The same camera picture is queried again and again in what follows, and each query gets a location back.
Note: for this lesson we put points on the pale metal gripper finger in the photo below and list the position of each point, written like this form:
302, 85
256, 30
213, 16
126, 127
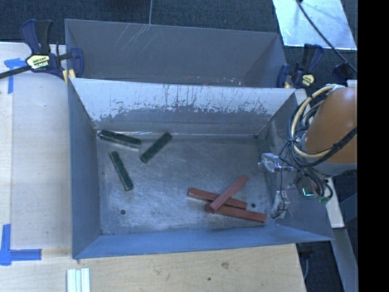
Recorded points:
281, 204
275, 164

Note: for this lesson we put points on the red-brown flat block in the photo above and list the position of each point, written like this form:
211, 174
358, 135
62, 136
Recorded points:
229, 193
200, 193
246, 214

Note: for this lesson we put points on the grey metal bin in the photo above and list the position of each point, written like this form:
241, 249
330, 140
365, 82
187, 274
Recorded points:
182, 178

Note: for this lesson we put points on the dark green flat block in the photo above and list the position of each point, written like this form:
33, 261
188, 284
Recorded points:
120, 138
156, 147
121, 171

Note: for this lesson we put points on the pale wood board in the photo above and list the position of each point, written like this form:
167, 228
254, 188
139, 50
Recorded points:
41, 163

